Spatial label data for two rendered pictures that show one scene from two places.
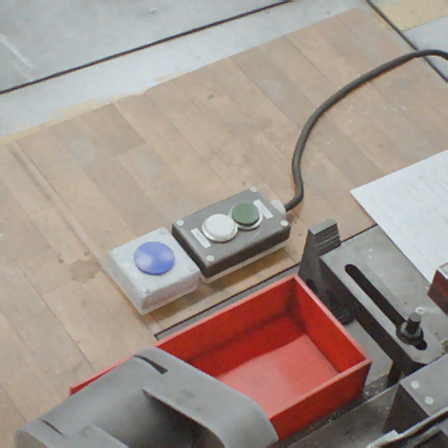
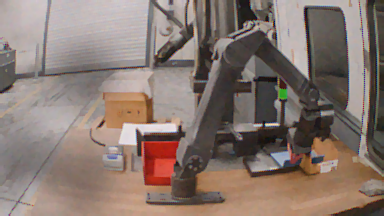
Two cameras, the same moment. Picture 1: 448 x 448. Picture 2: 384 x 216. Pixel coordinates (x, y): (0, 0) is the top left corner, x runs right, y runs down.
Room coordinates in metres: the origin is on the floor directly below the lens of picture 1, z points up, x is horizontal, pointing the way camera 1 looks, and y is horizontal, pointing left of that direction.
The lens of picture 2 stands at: (-0.22, 0.98, 1.37)
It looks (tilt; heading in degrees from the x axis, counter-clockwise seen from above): 12 degrees down; 306
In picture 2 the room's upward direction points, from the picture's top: straight up
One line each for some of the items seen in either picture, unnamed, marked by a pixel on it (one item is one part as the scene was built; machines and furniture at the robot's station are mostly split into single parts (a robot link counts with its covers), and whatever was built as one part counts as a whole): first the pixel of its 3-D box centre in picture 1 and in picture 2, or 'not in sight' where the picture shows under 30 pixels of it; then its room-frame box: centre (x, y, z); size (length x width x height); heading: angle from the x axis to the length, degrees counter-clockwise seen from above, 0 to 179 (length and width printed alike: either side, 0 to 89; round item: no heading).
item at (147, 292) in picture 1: (152, 277); (113, 166); (0.76, 0.06, 0.90); 0.07 x 0.07 x 0.06; 41
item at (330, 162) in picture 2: not in sight; (314, 153); (0.23, -0.32, 0.93); 0.25 x 0.13 x 0.08; 131
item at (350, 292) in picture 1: (377, 318); (167, 140); (0.71, -0.16, 0.95); 0.15 x 0.03 x 0.10; 41
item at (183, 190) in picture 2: not in sight; (183, 187); (0.43, 0.13, 0.94); 0.20 x 0.07 x 0.08; 41
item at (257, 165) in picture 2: not in sight; (271, 163); (0.36, -0.23, 0.91); 0.17 x 0.16 x 0.02; 41
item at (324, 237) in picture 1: (332, 273); (146, 142); (0.76, -0.11, 0.95); 0.06 x 0.03 x 0.09; 41
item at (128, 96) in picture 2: not in sight; (129, 99); (3.24, -2.62, 0.40); 0.67 x 0.60 x 0.50; 123
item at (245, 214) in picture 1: (244, 219); not in sight; (0.83, -0.02, 0.93); 0.03 x 0.03 x 0.02
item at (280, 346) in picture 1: (221, 390); (163, 162); (0.62, -0.02, 0.93); 0.25 x 0.12 x 0.06; 131
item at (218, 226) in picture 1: (219, 230); not in sight; (0.81, 0.00, 0.93); 0.03 x 0.03 x 0.02
